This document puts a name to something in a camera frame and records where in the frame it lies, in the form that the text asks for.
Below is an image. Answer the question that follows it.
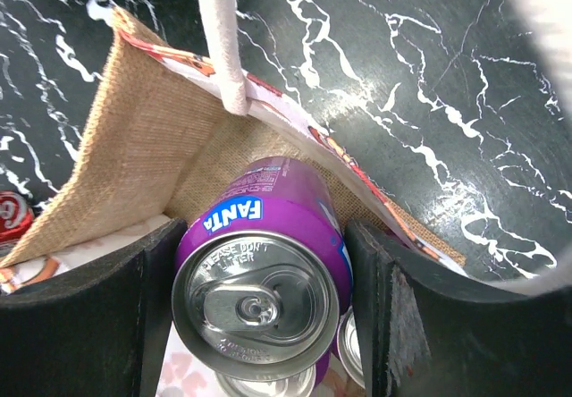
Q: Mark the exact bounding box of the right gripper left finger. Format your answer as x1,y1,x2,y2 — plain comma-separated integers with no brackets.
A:
1,219,187,396

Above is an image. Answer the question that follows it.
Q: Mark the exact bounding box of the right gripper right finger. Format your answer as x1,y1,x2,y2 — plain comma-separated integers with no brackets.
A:
345,221,571,396

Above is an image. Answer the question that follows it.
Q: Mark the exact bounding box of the canvas tote bag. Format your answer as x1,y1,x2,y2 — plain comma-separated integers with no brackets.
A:
0,0,572,397

